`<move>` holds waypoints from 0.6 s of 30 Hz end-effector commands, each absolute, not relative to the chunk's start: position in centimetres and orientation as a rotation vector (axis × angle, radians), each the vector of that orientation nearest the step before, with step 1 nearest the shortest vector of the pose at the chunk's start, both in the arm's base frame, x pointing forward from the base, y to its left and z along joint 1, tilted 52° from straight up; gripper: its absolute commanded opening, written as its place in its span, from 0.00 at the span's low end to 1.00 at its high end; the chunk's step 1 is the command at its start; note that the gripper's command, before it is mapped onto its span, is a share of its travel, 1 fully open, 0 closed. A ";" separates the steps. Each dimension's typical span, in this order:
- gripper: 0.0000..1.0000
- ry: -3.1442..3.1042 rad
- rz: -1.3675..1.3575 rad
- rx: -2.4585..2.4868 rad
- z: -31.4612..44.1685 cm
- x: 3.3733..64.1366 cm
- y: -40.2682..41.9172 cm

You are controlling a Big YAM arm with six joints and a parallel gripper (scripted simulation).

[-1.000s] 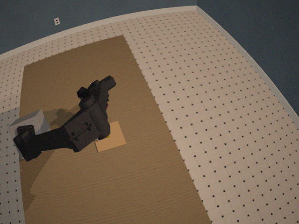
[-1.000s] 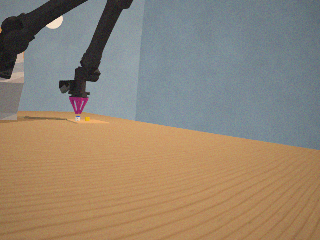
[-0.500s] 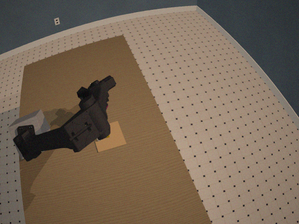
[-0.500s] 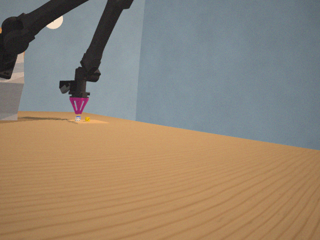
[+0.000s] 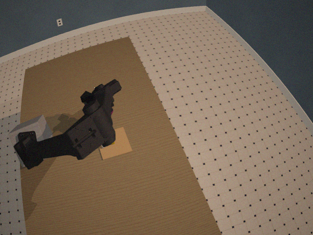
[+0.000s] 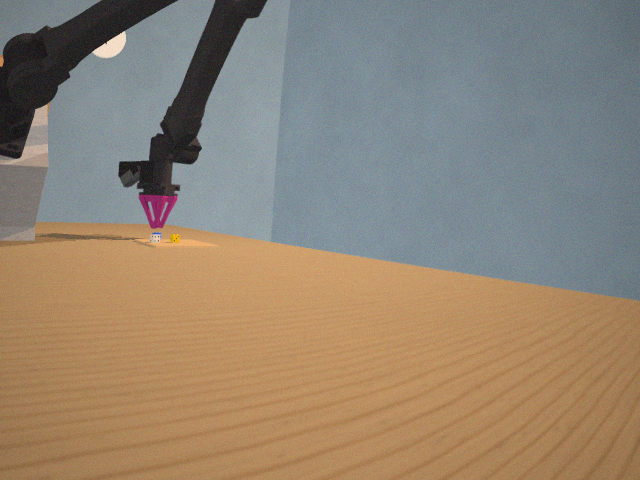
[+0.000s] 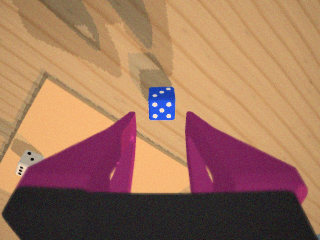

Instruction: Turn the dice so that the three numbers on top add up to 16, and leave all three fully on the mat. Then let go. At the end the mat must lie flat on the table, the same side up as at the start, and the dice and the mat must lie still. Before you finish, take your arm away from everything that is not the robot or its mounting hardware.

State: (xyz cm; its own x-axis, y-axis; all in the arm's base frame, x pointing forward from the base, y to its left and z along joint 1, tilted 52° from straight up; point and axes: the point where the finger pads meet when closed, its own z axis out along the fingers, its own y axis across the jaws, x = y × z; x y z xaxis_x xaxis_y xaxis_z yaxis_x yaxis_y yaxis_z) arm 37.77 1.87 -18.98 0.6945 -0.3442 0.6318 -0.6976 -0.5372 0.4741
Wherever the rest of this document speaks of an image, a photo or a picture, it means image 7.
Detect blue dice with white pips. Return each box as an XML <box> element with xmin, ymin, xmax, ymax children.
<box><xmin>148</xmin><ymin>87</ymin><xmax>175</xmax><ymax>120</ymax></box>

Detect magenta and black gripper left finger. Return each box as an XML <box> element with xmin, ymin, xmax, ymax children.
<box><xmin>14</xmin><ymin>111</ymin><xmax>137</xmax><ymax>193</ymax></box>

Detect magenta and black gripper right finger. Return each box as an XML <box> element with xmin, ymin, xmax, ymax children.
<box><xmin>185</xmin><ymin>111</ymin><xmax>308</xmax><ymax>204</ymax></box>

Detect white dice with black pips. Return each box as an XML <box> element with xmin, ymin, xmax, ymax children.
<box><xmin>15</xmin><ymin>149</ymin><xmax>45</xmax><ymax>177</ymax></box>

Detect orange mat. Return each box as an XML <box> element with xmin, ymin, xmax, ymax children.
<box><xmin>0</xmin><ymin>77</ymin><xmax>190</xmax><ymax>193</ymax></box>

